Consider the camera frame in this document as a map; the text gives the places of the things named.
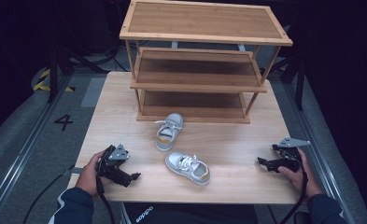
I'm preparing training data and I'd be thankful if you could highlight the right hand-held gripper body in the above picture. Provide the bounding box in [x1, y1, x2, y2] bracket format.
[272, 136, 312, 174]

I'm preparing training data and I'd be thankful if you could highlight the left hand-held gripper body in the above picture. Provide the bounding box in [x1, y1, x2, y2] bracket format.
[96, 143, 133, 189]

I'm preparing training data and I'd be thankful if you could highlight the grey white child's sneaker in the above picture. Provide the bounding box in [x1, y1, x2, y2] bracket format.
[164, 151, 211, 187]
[154, 112, 185, 152]

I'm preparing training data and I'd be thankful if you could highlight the three-tier wooden shoe rack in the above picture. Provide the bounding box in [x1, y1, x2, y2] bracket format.
[119, 0, 294, 124]

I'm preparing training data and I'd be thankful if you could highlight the person's left hand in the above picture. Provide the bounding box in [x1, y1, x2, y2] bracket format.
[75, 149, 113, 197]

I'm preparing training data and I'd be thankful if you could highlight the person's right hand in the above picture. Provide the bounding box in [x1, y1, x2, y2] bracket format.
[277, 147, 324, 199]

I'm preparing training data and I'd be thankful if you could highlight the person's black clothing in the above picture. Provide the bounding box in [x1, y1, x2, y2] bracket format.
[120, 202, 261, 224]

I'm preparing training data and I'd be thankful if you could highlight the black metal stand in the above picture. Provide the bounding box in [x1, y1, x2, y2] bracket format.
[46, 40, 117, 105]
[264, 52, 307, 112]

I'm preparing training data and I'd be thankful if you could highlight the yellow black hazard tape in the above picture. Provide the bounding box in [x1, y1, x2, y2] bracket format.
[32, 68, 77, 93]

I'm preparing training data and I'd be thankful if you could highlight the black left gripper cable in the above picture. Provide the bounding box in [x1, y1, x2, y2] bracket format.
[95, 172, 116, 224]

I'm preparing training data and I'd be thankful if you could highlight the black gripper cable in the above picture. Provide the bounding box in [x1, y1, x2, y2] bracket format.
[95, 172, 116, 224]
[278, 155, 309, 224]

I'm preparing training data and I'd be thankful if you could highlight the grey metal floor rail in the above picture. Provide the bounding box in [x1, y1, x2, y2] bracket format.
[279, 81, 357, 224]
[0, 74, 75, 220]

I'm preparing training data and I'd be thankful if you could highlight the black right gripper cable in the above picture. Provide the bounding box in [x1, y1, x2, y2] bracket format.
[278, 155, 309, 224]

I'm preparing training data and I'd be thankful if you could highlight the black floor cable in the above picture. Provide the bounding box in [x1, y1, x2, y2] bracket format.
[21, 167, 77, 224]

